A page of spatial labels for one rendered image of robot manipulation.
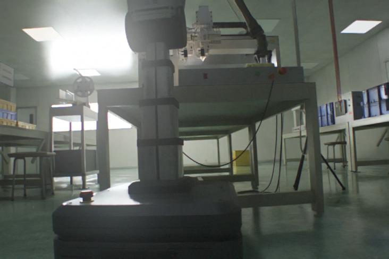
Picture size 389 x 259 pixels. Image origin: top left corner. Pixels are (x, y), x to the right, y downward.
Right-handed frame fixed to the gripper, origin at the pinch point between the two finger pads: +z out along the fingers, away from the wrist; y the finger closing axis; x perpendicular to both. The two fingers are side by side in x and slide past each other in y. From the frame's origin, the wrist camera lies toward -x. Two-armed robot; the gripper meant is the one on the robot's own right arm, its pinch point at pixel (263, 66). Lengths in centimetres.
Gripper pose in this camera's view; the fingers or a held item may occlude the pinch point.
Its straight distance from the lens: 182.4
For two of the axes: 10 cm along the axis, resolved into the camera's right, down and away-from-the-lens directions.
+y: -10.0, 0.4, -0.4
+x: 0.4, -0.6, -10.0
